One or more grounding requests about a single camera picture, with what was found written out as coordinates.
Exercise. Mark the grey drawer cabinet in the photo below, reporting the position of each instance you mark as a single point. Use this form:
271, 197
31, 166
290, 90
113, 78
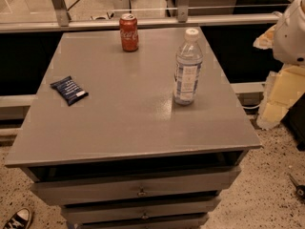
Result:
126, 156

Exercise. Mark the dark blue snack packet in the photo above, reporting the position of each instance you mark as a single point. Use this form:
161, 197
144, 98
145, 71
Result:
69, 90

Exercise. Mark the black tool on floor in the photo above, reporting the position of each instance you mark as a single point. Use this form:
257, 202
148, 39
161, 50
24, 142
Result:
299, 189

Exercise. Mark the red Coca-Cola can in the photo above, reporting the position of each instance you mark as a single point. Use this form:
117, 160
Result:
128, 32

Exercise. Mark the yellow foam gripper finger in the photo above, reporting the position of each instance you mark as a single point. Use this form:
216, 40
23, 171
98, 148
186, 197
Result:
266, 40
281, 92

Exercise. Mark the metal railing frame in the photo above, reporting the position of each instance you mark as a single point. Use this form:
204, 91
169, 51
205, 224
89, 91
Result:
88, 15

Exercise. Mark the black and white sneaker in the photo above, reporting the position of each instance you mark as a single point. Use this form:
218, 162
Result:
19, 220

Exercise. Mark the clear blue-labelled plastic bottle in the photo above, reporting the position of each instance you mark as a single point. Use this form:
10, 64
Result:
189, 59

